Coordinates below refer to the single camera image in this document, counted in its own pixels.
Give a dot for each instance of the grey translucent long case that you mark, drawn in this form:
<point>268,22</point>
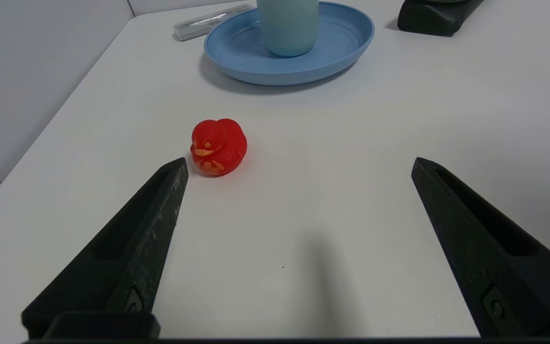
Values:
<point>203,23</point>

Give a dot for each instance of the teal plastic cup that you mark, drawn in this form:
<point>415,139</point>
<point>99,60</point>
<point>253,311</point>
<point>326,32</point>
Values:
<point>288,28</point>

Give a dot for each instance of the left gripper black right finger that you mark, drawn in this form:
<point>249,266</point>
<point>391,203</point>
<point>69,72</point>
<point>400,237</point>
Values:
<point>490,253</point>

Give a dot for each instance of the red rubber duck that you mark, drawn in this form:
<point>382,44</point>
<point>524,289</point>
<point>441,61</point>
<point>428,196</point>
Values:
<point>220,148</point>

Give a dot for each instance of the blue plastic plate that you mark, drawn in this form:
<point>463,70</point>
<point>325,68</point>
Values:
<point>337,43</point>

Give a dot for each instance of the black glasses case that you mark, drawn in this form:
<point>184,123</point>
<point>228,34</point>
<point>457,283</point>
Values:
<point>435,16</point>

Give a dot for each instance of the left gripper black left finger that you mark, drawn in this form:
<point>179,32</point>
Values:
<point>132,253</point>

